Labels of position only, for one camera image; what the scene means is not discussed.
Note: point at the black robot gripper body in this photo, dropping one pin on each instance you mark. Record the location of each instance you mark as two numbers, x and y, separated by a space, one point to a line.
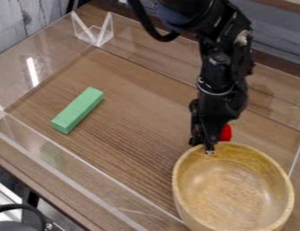
224 106

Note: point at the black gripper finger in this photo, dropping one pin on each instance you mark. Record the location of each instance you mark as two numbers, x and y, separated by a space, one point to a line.
213 131
197 137

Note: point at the red toy strawberry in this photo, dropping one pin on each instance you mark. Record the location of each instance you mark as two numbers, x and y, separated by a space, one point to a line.
225 136

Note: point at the wooden oval bowl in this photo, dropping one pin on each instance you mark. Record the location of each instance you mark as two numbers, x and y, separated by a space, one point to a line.
234 190

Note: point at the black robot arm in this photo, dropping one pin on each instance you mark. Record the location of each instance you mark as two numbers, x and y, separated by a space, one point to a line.
224 32

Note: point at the green rectangular block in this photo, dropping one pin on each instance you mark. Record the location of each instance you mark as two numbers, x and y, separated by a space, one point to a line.
77 110

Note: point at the clear acrylic tray enclosure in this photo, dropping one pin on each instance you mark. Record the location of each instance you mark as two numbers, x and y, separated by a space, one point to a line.
105 173

